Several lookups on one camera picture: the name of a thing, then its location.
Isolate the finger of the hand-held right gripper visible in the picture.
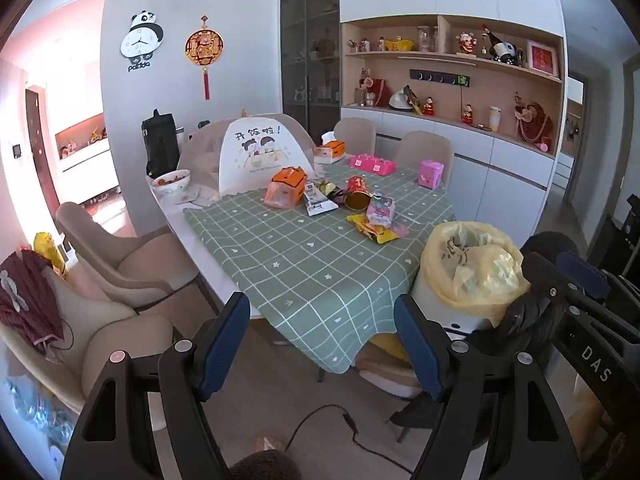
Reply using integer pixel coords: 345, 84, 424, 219
556, 251, 611, 301
522, 251, 608, 322

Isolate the yellow seat cushion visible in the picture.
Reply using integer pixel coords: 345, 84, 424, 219
367, 335, 401, 356

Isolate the panda plush with bottle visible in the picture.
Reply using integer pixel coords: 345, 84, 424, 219
481, 25, 521, 66

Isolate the red gold knot ornament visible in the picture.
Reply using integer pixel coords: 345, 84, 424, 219
185, 16, 224, 101

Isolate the brown door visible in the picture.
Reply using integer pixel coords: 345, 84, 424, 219
25, 87, 53, 206

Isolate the dark red bag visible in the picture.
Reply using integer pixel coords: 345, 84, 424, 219
369, 78, 391, 107

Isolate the pink white packet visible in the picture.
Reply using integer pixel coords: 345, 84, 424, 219
366, 194, 396, 226

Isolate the orange tissue box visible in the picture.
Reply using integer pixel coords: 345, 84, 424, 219
312, 131, 347, 165

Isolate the white bowl with food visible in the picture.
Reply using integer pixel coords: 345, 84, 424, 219
151, 170, 192, 196

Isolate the yellow ingot bowl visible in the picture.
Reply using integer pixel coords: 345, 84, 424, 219
377, 35, 417, 52

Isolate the panda wall clock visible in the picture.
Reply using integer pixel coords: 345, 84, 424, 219
120, 10, 165, 72

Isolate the beige dining chair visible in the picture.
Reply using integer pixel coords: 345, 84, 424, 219
332, 117, 377, 156
395, 131, 455, 188
357, 335, 451, 401

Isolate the red cup noodle container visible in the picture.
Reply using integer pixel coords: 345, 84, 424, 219
344, 176, 372, 211

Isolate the square pink toy bin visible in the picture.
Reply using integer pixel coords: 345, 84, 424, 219
419, 160, 445, 188

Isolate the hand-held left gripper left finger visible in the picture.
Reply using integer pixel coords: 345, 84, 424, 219
62, 292, 251, 480

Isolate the white wooden shelf cabinet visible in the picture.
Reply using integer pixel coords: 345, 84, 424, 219
340, 0, 568, 206

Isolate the white helmet shaped appliance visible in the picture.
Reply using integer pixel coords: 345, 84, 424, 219
389, 87, 415, 111

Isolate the mesh food cover tent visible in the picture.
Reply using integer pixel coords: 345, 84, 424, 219
177, 112, 317, 201

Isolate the orange plastic bag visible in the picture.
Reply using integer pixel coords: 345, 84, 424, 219
263, 166, 308, 209

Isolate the colourful plastic bag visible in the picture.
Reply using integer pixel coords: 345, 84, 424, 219
5, 375, 76, 461

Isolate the black bag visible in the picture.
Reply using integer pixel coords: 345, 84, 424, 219
141, 109, 181, 178

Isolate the flat pink toy box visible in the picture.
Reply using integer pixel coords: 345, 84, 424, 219
349, 152, 397, 175

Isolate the red framed picture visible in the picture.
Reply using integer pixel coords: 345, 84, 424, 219
526, 40, 557, 77

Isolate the white grey carton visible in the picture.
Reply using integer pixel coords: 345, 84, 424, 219
302, 180, 341, 217

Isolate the recessed wall niche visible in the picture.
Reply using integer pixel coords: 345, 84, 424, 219
55, 112, 108, 161

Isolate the white patterned cloth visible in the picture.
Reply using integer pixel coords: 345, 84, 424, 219
172, 182, 221, 207

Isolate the dark glass cabinet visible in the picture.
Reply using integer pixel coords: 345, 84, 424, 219
279, 0, 342, 146

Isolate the red flower handbag ornament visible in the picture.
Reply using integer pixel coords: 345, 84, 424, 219
512, 92, 553, 143

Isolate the beige armchair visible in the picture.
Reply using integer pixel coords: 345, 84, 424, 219
0, 260, 176, 431
55, 201, 221, 316

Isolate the black power rail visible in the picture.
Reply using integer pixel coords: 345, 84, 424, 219
410, 69, 471, 86

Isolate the yellow bag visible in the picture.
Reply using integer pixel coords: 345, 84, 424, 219
34, 231, 68, 281

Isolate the white dining table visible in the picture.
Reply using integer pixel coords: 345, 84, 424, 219
147, 170, 281, 321

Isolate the black floor cable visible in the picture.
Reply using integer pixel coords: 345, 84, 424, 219
285, 404, 416, 476

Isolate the red knitted cloth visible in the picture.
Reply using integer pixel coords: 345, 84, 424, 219
0, 250, 66, 356

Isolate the green checkered tablecloth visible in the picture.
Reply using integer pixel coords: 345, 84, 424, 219
182, 152, 456, 375

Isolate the white trash bin yellow liner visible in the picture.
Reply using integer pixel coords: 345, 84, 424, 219
410, 221, 532, 342

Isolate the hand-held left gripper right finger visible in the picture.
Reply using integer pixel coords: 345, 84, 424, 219
393, 296, 583, 480

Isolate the dark fuzzy cloth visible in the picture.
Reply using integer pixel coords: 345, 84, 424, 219
229, 449, 303, 480

